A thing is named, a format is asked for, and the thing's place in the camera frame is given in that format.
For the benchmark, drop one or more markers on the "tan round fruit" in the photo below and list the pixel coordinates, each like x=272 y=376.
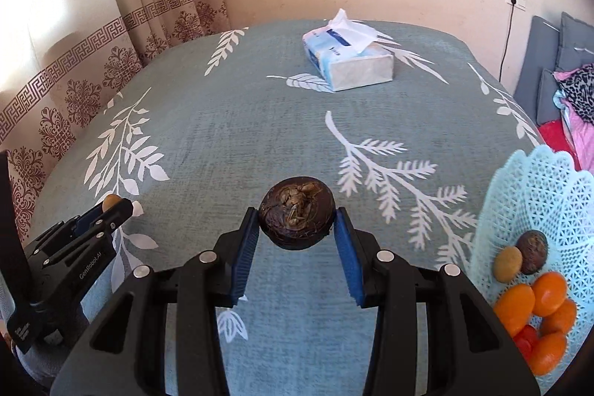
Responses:
x=110 y=201

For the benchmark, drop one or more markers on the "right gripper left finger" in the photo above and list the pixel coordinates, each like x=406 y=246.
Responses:
x=123 y=350

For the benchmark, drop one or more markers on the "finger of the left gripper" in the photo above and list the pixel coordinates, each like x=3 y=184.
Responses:
x=62 y=233
x=93 y=233

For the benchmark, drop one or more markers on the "orange fruit in basket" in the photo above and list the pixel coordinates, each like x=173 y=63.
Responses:
x=514 y=308

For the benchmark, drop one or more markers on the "leopard print garment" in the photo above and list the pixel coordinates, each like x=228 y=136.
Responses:
x=578 y=88

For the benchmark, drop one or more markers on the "red blanket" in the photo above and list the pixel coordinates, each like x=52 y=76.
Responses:
x=554 y=136

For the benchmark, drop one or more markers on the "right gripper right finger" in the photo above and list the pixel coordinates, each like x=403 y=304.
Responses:
x=427 y=319

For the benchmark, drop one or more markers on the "red tomato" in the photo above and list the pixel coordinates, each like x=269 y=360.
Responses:
x=526 y=340

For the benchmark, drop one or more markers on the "light blue lattice fruit basket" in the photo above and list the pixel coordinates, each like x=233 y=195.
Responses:
x=537 y=217

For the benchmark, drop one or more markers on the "brown round fruit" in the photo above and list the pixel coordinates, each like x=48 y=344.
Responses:
x=507 y=264

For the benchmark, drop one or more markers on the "tissue pack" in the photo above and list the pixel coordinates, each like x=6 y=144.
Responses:
x=347 y=54

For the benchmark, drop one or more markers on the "beige patterned curtain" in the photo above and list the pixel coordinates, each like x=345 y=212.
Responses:
x=63 y=60

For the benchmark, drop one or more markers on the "dark fruit in basket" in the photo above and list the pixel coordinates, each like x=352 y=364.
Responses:
x=534 y=247

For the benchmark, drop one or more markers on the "grey blue cushion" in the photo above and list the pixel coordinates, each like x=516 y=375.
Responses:
x=562 y=48
x=537 y=86

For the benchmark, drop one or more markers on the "dark brown wrinkled fruit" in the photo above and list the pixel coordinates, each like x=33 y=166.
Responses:
x=297 y=213

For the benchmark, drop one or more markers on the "pink cloth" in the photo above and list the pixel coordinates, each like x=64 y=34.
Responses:
x=581 y=133

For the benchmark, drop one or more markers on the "teal leaf-pattern bedspread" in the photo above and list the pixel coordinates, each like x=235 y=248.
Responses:
x=206 y=129

